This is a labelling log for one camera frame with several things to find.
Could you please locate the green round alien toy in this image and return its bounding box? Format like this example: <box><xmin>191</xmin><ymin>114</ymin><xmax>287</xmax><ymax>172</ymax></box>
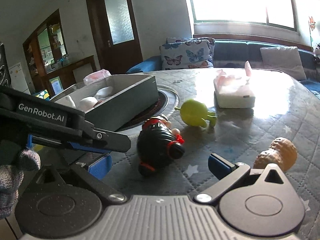
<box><xmin>175</xmin><ymin>99</ymin><xmax>217</xmax><ymax>128</ymax></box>

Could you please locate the black red doll toy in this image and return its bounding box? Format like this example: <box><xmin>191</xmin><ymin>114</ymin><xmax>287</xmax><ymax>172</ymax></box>
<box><xmin>137</xmin><ymin>114</ymin><xmax>185</xmax><ymax>177</ymax></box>

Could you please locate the grey knit gloved hand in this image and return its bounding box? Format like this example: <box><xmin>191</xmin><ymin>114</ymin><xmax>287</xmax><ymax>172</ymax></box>
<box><xmin>1</xmin><ymin>139</ymin><xmax>41</xmax><ymax>219</ymax></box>

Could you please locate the white refrigerator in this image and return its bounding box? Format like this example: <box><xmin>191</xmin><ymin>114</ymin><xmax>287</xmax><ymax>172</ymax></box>
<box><xmin>9</xmin><ymin>62</ymin><xmax>30</xmax><ymax>94</ymax></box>

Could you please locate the white plush toy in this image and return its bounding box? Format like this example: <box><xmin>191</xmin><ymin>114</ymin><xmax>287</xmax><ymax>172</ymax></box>
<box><xmin>56</xmin><ymin>86</ymin><xmax>114</xmax><ymax>112</ymax></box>

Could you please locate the brown display cabinet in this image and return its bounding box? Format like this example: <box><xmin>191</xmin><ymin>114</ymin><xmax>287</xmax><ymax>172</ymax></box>
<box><xmin>23</xmin><ymin>10</ymin><xmax>97</xmax><ymax>96</ymax></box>

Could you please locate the grey storage box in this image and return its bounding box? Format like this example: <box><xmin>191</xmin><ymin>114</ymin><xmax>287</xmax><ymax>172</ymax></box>
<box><xmin>51</xmin><ymin>73</ymin><xmax>158</xmax><ymax>131</ymax></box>

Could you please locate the tan peanut shaped toy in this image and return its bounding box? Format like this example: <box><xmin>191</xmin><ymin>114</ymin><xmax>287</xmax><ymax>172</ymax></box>
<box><xmin>253</xmin><ymin>137</ymin><xmax>298</xmax><ymax>172</ymax></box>

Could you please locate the pink tissue pack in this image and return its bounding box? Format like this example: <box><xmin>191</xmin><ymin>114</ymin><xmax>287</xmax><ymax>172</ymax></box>
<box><xmin>83</xmin><ymin>69</ymin><xmax>111</xmax><ymax>86</ymax></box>

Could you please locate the open tissue pack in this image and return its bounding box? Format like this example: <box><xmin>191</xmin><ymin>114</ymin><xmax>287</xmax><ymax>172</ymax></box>
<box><xmin>214</xmin><ymin>61</ymin><xmax>255</xmax><ymax>109</ymax></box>

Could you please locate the round black turntable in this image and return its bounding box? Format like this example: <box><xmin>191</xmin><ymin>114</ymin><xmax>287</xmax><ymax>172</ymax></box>
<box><xmin>117</xmin><ymin>87</ymin><xmax>179</xmax><ymax>132</ymax></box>

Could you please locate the brown wooden door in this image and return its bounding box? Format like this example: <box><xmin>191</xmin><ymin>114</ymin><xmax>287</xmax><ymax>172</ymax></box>
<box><xmin>86</xmin><ymin>0</ymin><xmax>143</xmax><ymax>74</ymax></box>

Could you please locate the blue sofa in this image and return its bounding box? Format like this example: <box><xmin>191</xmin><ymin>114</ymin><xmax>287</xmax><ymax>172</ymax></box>
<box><xmin>126</xmin><ymin>39</ymin><xmax>320</xmax><ymax>100</ymax></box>

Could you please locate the butterfly print pillow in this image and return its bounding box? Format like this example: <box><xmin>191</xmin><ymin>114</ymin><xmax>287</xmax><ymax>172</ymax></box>
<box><xmin>159</xmin><ymin>37</ymin><xmax>215</xmax><ymax>70</ymax></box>

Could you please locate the grey cushion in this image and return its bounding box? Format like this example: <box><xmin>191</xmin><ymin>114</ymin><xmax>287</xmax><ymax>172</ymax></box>
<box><xmin>260</xmin><ymin>47</ymin><xmax>307</xmax><ymax>81</ymax></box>

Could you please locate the window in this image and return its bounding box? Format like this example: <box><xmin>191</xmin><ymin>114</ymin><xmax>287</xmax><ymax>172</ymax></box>
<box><xmin>190</xmin><ymin>0</ymin><xmax>296</xmax><ymax>30</ymax></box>

